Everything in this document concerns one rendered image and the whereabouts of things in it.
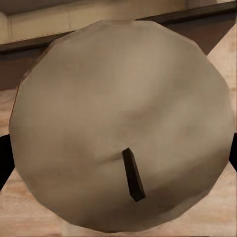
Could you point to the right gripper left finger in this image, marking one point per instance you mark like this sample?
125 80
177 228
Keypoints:
6 159

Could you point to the pillar candle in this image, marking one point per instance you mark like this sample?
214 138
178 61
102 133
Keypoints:
121 126

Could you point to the cabinet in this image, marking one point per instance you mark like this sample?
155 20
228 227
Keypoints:
28 27

